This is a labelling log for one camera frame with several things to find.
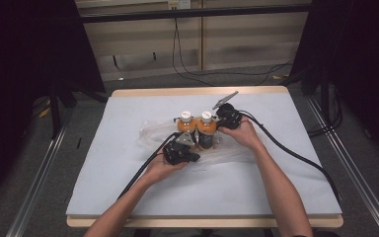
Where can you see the person's left hand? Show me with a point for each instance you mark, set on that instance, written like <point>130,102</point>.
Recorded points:
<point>161,169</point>

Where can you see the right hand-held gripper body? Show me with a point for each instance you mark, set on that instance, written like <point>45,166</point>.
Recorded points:
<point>230,117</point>

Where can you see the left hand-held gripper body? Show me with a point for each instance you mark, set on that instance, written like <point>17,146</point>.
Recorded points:
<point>177,153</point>

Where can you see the small black floor item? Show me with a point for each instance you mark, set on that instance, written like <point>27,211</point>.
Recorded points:
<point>79,143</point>

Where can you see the black horizontal bar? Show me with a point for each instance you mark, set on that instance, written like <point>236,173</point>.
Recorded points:
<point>194,14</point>

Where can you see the orange juice bottle dark label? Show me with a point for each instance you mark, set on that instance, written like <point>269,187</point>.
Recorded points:
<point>206,135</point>

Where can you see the metal floor rail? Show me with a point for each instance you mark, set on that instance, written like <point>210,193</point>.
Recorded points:
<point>365,191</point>
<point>36,184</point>

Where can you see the black curtain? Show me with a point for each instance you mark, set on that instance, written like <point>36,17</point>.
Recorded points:
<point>19,65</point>
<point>358,65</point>

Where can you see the wooden table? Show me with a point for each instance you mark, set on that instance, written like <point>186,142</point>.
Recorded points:
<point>197,90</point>

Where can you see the black stand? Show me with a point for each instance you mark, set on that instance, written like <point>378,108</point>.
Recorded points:
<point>55,108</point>
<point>324,92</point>

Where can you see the wall power outlet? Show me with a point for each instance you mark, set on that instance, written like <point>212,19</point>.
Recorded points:
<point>179,4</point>

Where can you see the white table mat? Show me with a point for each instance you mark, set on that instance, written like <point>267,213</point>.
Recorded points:
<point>112,131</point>

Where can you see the yellow floor tape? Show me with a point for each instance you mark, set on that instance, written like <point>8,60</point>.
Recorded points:
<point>44,112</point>

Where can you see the orange juice bottle white cap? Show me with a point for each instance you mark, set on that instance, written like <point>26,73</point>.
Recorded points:
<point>186,125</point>

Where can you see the person's right hand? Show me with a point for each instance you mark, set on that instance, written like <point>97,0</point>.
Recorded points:
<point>243,135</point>

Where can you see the clear plastic bag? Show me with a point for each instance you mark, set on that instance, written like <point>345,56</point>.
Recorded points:
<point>151,131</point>

